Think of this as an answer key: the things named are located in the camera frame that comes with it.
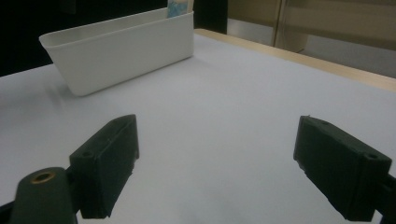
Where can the beige wooden shelf unit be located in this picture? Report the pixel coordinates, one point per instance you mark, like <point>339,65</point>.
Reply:
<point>327,18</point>

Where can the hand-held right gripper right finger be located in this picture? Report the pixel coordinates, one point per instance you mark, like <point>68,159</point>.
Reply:
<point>339,165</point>

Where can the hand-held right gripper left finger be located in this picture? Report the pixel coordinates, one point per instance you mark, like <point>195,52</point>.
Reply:
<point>106,161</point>

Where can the illustrated beige phone case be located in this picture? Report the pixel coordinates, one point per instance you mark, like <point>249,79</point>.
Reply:
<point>177,7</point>

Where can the white plastic storage box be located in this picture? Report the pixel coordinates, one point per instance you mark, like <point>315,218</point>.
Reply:
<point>124,56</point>

